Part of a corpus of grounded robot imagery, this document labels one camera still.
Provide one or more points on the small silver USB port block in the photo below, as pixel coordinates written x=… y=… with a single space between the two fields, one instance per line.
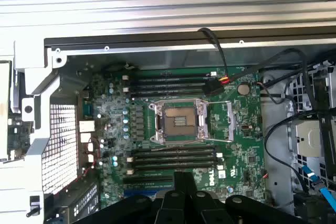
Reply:
x=90 y=157
x=90 y=147

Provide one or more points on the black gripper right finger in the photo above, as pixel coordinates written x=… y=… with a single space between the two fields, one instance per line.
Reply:
x=207 y=208

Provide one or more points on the perforated metal slot cover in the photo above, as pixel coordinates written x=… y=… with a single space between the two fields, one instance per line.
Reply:
x=84 y=195

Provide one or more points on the blue long expansion slot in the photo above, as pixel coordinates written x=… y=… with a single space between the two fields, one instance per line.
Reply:
x=139 y=192

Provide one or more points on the grey metal drive cage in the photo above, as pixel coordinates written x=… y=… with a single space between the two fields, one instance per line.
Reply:
x=312 y=140

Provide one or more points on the black case lock latch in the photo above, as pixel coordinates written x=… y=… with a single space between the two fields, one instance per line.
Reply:
x=35 y=203

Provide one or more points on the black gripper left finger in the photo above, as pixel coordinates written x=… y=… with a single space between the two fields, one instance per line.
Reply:
x=170 y=208

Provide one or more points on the open grey PC case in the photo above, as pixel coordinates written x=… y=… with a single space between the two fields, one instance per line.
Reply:
x=183 y=58

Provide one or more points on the black long expansion slot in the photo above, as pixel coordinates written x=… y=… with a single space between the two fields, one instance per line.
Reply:
x=147 y=180

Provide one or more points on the silver CPU socket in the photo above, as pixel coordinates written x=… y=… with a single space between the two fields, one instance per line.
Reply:
x=178 y=121

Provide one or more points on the green Dell motherboard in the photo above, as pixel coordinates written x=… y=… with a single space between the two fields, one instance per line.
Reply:
x=244 y=119

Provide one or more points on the large silver port block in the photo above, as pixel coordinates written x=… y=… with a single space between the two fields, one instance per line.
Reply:
x=86 y=126
x=86 y=137

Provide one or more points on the silver coin battery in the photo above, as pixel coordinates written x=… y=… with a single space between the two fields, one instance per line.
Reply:
x=243 y=89

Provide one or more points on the RAM slot with black latches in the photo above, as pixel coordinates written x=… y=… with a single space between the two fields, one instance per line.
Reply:
x=168 y=94
x=168 y=83
x=170 y=150
x=170 y=161

